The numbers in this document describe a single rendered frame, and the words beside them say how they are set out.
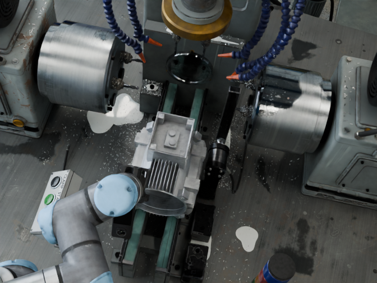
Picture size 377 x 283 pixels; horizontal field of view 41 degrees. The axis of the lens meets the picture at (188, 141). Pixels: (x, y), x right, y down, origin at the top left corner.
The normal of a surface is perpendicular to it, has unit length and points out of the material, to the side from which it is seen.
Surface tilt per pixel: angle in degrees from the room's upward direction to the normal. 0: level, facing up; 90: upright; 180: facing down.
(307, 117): 39
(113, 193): 30
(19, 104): 89
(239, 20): 90
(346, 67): 0
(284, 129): 66
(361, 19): 0
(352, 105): 0
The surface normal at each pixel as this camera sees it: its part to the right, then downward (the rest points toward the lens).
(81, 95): -0.16, 0.70
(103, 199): -0.01, -0.02
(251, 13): -0.18, 0.84
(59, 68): -0.06, 0.21
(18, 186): 0.09, -0.51
